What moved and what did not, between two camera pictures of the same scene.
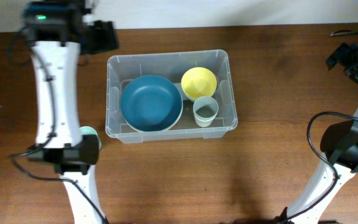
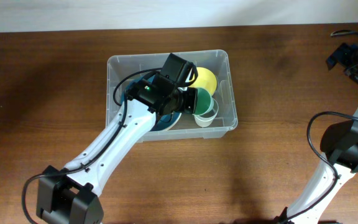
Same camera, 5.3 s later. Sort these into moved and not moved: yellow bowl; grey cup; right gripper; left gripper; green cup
Moved: left gripper; green cup
Not moved: yellow bowl; grey cup; right gripper
